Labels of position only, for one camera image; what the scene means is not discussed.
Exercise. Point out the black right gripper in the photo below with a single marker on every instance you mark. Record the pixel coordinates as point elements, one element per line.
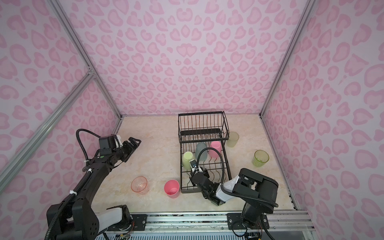
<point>192,179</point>

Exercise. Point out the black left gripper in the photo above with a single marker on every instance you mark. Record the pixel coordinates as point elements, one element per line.
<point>130,149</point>

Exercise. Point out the light green ceramic mug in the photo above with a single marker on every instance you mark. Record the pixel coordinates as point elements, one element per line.
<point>186,158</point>

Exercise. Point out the magenta pink plastic cup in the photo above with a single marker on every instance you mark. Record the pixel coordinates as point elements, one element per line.
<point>172,189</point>

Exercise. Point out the frosted teal textured cup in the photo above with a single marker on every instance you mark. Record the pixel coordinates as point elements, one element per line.
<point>201,153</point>

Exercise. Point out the clear pink plastic cup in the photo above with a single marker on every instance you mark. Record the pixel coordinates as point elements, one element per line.
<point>140,185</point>

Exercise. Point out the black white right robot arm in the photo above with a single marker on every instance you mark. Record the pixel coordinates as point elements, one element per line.
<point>258,191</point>

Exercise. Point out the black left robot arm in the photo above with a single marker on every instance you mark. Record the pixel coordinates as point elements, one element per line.
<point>74,218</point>

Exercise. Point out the frosted pale green textured cup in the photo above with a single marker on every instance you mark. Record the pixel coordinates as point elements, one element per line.
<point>233,139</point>

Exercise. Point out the clear green plastic cup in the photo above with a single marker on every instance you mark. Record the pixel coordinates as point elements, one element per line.
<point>261,157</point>

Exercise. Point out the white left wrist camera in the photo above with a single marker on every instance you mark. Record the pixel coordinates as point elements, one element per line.
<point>118,141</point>

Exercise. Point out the black wire dish rack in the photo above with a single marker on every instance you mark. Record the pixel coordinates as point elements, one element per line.
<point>205,127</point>

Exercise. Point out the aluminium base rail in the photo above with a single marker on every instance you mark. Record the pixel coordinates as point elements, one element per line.
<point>282,225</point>

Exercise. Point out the aluminium corner frame post left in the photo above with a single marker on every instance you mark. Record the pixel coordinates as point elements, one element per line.
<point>79,46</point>

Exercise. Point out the aluminium corner frame post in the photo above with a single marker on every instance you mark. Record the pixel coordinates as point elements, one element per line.
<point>295,39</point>
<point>79,46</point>

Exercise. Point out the aluminium diagonal frame bar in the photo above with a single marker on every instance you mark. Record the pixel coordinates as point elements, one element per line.
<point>19,160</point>

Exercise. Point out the aluminium corner frame post right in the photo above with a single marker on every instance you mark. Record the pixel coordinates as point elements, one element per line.
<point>295,39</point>

